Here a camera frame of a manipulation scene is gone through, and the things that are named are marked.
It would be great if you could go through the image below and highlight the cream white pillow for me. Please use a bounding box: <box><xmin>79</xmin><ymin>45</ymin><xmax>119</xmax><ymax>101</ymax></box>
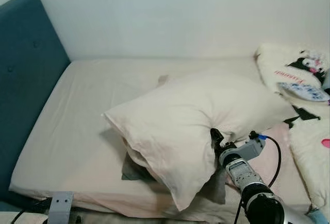
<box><xmin>103</xmin><ymin>71</ymin><xmax>298</xmax><ymax>212</ymax></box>

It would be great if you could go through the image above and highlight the pale pink blanket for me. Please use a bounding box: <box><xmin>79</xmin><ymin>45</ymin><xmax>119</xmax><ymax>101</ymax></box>
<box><xmin>246</xmin><ymin>123</ymin><xmax>312</xmax><ymax>205</ymax></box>

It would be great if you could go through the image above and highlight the cream cartoon print quilt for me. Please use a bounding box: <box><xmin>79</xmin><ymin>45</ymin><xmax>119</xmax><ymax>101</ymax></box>
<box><xmin>255</xmin><ymin>42</ymin><xmax>330</xmax><ymax>210</ymax></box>

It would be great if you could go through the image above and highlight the blue white patterned item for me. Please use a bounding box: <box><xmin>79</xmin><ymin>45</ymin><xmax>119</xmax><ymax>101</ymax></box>
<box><xmin>277</xmin><ymin>82</ymin><xmax>330</xmax><ymax>103</ymax></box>

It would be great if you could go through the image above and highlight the teal fabric item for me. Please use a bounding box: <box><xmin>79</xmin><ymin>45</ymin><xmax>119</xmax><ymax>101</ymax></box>
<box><xmin>306</xmin><ymin>208</ymin><xmax>330</xmax><ymax>224</ymax></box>

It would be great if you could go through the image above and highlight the bed mattress with cream sheet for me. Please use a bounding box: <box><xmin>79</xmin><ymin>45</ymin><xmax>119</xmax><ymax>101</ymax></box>
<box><xmin>9</xmin><ymin>57</ymin><xmax>330</xmax><ymax>222</ymax></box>

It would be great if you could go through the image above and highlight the teal upholstered headboard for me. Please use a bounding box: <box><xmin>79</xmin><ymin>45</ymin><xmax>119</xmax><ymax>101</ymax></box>
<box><xmin>0</xmin><ymin>0</ymin><xmax>72</xmax><ymax>210</ymax></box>

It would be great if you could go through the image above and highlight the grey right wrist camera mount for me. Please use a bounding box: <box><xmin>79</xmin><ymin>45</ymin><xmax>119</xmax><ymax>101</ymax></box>
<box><xmin>220</xmin><ymin>136</ymin><xmax>267</xmax><ymax>166</ymax></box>

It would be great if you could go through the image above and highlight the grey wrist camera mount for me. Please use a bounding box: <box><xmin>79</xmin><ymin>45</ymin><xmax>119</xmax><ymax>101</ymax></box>
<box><xmin>220</xmin><ymin>136</ymin><xmax>267</xmax><ymax>166</ymax></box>
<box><xmin>47</xmin><ymin>191</ymin><xmax>74</xmax><ymax>224</ymax></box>

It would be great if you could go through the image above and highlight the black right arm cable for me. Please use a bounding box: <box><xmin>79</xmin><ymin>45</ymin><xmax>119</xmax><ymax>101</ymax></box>
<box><xmin>235</xmin><ymin>131</ymin><xmax>282</xmax><ymax>224</ymax></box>

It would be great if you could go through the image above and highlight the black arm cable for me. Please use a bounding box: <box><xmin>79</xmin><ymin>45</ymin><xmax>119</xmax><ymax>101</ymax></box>
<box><xmin>10</xmin><ymin>197</ymin><xmax>52</xmax><ymax>224</ymax></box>
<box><xmin>235</xmin><ymin>131</ymin><xmax>282</xmax><ymax>224</ymax></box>

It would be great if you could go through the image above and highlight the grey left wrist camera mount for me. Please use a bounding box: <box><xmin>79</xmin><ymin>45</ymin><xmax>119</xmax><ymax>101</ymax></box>
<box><xmin>47</xmin><ymin>191</ymin><xmax>74</xmax><ymax>224</ymax></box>

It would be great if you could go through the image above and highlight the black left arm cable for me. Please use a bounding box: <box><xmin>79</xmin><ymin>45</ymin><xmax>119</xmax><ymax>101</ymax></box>
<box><xmin>10</xmin><ymin>197</ymin><xmax>52</xmax><ymax>224</ymax></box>

